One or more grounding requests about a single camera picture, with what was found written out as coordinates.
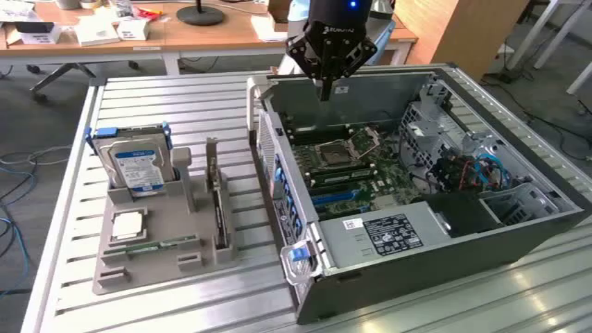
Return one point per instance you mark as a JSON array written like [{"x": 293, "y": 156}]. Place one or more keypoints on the red packet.
[{"x": 149, "y": 14}]

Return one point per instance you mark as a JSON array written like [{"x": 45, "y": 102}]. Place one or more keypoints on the silver CPU chip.
[{"x": 129, "y": 226}]

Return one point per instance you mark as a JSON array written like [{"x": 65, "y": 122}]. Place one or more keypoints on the wooden office desk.
[
  {"x": 55, "y": 50},
  {"x": 209, "y": 34}
]

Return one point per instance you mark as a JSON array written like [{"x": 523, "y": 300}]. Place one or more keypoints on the white open box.
[{"x": 98, "y": 34}]

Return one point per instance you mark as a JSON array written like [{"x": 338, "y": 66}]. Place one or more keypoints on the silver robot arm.
[{"x": 297, "y": 27}]

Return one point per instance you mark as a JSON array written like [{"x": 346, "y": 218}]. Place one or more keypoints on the low-profile graphics card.
[{"x": 222, "y": 215}]

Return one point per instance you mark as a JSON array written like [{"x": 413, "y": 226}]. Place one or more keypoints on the black and white box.
[{"x": 39, "y": 36}]

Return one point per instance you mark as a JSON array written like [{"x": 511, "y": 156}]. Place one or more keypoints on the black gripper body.
[{"x": 338, "y": 31}]

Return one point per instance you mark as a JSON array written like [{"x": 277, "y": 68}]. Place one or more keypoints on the hard disk blue carrier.
[{"x": 134, "y": 166}]

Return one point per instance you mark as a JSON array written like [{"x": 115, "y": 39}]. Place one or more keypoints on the perforated metal disk bay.
[{"x": 419, "y": 118}]

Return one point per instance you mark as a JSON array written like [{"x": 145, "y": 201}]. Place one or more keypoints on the metal socket cover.
[{"x": 366, "y": 136}]

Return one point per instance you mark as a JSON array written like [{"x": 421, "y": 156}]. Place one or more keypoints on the grey cup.
[{"x": 69, "y": 4}]

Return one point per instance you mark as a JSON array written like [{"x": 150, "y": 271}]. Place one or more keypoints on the CPU socket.
[{"x": 334, "y": 154}]

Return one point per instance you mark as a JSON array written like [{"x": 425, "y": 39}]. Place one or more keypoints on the black lamp base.
[{"x": 202, "y": 17}]

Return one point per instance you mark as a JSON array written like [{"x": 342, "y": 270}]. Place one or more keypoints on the white labelled box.
[{"x": 131, "y": 33}]

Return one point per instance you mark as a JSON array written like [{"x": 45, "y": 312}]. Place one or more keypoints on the blue expansion slot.
[{"x": 335, "y": 197}]

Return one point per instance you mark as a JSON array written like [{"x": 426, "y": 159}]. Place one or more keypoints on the green motherboard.
[{"x": 394, "y": 180}]

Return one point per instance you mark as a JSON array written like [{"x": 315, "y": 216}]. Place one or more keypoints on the grey parts rack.
[{"x": 177, "y": 225}]

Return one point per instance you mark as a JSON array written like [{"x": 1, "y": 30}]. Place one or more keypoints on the black open PC case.
[{"x": 417, "y": 277}]

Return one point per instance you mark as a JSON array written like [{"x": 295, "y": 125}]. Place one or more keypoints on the black chair base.
[{"x": 61, "y": 71}]

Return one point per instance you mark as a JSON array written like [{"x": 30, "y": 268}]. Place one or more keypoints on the white desk frame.
[{"x": 534, "y": 34}]

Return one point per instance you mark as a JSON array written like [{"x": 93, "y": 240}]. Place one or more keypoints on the grey power supply unit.
[{"x": 347, "y": 243}]

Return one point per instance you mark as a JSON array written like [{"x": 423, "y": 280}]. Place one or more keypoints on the silver sheet-metal disk bay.
[{"x": 523, "y": 201}]

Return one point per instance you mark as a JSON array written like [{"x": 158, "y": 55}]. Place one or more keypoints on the wooden cabinet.
[{"x": 463, "y": 31}]

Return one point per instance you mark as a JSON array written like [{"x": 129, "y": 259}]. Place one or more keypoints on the white paper stack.
[{"x": 269, "y": 31}]

